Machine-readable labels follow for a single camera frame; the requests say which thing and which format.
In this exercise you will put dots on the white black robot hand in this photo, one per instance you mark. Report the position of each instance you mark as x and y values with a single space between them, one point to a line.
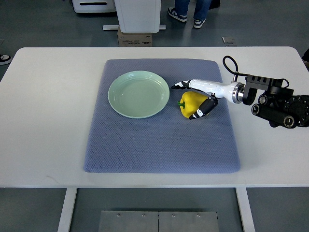
214 90

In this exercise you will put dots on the yellow bell pepper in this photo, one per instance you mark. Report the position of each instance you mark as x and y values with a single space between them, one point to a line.
190 104

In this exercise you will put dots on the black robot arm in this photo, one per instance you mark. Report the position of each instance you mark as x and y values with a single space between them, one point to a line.
270 98

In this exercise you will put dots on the grey floor socket plate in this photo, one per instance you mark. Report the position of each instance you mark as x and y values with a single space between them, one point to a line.
228 40

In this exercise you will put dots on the light green plate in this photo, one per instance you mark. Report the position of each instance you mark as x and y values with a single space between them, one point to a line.
138 94

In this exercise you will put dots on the blue-grey quilted mat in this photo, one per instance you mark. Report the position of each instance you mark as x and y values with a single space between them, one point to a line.
166 143

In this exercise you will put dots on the cardboard box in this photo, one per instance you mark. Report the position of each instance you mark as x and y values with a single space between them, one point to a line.
134 39

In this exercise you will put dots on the white table leg right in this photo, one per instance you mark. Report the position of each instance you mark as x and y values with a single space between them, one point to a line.
245 210

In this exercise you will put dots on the white table leg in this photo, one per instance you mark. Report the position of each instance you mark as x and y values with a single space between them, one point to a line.
245 210
67 210

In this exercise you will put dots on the white appliance with slot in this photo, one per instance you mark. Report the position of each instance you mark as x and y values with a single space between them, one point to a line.
93 6

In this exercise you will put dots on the white table leg left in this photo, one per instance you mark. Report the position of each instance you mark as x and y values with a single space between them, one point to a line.
67 210

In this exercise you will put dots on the black white sneaker at left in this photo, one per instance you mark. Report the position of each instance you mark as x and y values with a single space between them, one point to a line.
5 59

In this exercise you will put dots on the grey metal base plate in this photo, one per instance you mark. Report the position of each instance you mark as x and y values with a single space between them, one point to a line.
158 221

